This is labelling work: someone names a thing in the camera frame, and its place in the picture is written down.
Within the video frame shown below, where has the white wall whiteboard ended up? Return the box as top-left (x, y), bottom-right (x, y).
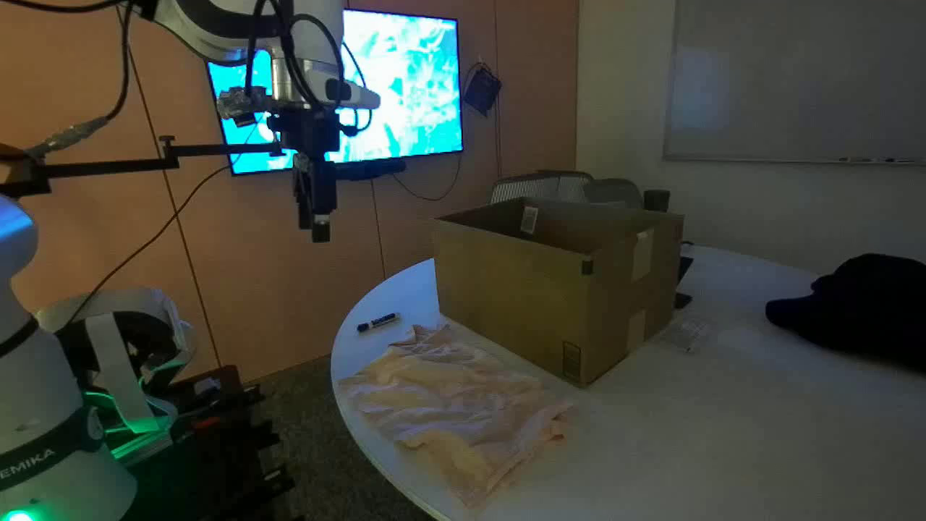
top-left (663, 0), bottom-right (926, 169)

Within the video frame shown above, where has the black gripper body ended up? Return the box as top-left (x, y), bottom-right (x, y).
top-left (278, 111), bottom-right (339, 230)

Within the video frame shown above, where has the small black wall device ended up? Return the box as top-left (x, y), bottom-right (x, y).
top-left (463, 63), bottom-right (501, 114)

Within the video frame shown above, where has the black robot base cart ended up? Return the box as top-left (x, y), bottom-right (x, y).
top-left (120, 366), bottom-right (294, 521)

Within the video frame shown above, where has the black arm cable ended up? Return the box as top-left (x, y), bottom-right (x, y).
top-left (54, 0), bottom-right (235, 330)

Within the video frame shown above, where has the black dry erase marker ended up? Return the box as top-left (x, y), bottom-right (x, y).
top-left (356, 314), bottom-right (399, 333)

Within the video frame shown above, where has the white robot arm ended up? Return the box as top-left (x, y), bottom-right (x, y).
top-left (0, 0), bottom-right (378, 521)

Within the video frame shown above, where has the wall mounted tv screen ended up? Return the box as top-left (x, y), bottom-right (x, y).
top-left (204, 8), bottom-right (466, 176)

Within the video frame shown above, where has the brown cardboard box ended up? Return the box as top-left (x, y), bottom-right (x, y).
top-left (434, 201), bottom-right (683, 388)

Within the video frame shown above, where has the cream yellow cloth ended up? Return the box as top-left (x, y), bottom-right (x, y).
top-left (339, 327), bottom-right (572, 508)

